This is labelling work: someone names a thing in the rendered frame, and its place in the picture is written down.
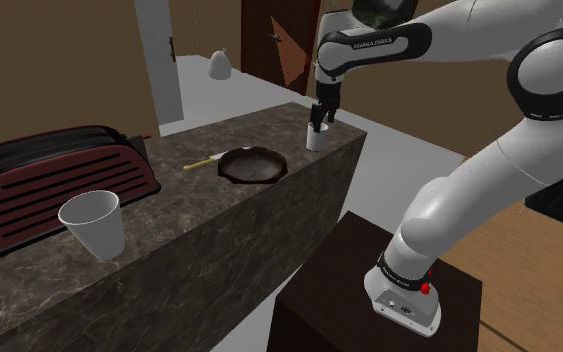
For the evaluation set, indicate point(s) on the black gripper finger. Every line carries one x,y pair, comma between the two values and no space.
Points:
316,117
331,114

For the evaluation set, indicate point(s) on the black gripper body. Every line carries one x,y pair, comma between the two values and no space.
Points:
328,92

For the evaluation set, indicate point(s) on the small white cup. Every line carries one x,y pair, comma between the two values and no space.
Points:
315,141

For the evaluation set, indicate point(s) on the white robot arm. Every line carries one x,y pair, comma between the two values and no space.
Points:
481,185

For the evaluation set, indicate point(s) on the dark round pan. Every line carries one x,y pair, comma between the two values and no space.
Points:
252,166

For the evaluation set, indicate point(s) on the dark brown door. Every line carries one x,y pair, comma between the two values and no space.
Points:
261,44

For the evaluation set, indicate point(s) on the white bag shaped object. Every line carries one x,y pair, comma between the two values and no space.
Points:
219,66

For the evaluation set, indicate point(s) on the grey door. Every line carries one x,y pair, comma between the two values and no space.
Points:
159,73

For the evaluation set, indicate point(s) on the dark robot stand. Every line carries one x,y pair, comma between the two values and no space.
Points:
330,292

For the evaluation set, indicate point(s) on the large white paper cup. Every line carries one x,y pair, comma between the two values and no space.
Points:
96,229

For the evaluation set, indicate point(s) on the dark red toaster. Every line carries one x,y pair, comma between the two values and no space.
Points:
56,185

